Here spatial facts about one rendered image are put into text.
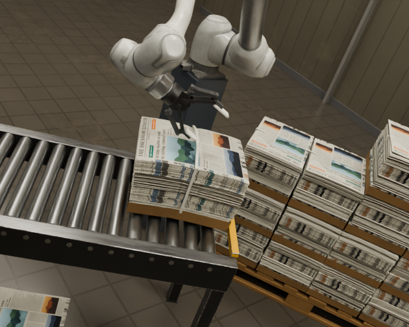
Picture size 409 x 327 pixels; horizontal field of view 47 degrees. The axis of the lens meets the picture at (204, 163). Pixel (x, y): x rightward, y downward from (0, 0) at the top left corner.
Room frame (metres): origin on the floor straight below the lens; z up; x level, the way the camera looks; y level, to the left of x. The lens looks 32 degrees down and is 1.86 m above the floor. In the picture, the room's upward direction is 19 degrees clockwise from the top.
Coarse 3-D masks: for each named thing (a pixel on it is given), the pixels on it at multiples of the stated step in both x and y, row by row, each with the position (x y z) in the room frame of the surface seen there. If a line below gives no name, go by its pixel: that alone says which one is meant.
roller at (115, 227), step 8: (128, 160) 1.54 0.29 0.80; (120, 168) 1.48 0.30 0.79; (128, 168) 1.49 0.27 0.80; (120, 176) 1.43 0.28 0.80; (128, 176) 1.44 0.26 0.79; (120, 184) 1.38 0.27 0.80; (128, 184) 1.41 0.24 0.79; (120, 192) 1.33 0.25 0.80; (112, 200) 1.30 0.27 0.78; (120, 200) 1.29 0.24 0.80; (112, 208) 1.25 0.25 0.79; (120, 208) 1.25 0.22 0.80; (112, 216) 1.21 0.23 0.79; (120, 216) 1.21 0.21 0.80; (112, 224) 1.16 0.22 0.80; (120, 224) 1.18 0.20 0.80; (112, 232) 1.13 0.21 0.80; (120, 232) 1.15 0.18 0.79
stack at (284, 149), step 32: (288, 128) 2.26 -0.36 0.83; (256, 160) 1.94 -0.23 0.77; (288, 160) 1.93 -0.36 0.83; (320, 160) 2.04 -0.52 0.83; (352, 160) 2.16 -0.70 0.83; (256, 192) 1.94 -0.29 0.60; (288, 192) 1.92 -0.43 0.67; (320, 192) 1.90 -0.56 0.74; (352, 192) 1.88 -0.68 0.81; (288, 224) 1.90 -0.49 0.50; (320, 224) 1.88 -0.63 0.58; (352, 224) 1.87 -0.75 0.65; (384, 224) 1.85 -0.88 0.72; (256, 256) 1.92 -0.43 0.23; (288, 256) 1.90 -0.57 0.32; (352, 256) 1.85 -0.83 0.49; (384, 256) 1.83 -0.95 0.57; (256, 288) 1.91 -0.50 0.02; (288, 288) 1.88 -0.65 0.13; (320, 288) 1.86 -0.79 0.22; (352, 288) 1.84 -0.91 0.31; (320, 320) 1.84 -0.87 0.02; (352, 320) 1.82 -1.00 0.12; (384, 320) 1.81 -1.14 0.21
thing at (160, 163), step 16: (144, 128) 1.42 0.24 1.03; (160, 128) 1.45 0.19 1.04; (144, 144) 1.33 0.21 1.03; (160, 144) 1.35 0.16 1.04; (176, 144) 1.39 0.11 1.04; (144, 160) 1.24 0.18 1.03; (160, 160) 1.26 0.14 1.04; (176, 160) 1.28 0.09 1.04; (144, 176) 1.24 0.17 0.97; (160, 176) 1.26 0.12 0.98; (176, 176) 1.26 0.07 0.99; (144, 192) 1.25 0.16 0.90; (160, 192) 1.26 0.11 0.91; (176, 192) 1.27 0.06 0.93
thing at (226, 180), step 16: (208, 144) 1.46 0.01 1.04; (224, 144) 1.50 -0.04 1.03; (240, 144) 1.56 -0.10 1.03; (208, 160) 1.35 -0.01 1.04; (224, 160) 1.39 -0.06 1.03; (240, 160) 1.44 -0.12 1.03; (208, 176) 1.29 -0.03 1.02; (224, 176) 1.30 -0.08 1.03; (240, 176) 1.33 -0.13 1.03; (208, 192) 1.29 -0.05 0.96; (224, 192) 1.30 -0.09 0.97; (240, 192) 1.31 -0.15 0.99; (192, 208) 1.29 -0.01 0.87; (208, 208) 1.30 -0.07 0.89; (224, 208) 1.31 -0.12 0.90
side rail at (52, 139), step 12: (0, 132) 1.44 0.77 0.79; (12, 132) 1.46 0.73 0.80; (24, 132) 1.48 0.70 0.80; (36, 132) 1.51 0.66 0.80; (72, 144) 1.52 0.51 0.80; (84, 144) 1.55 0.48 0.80; (48, 156) 1.49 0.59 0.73; (84, 156) 1.52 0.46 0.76; (120, 156) 1.55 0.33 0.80; (132, 156) 1.58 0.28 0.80; (60, 168) 1.50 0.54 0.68
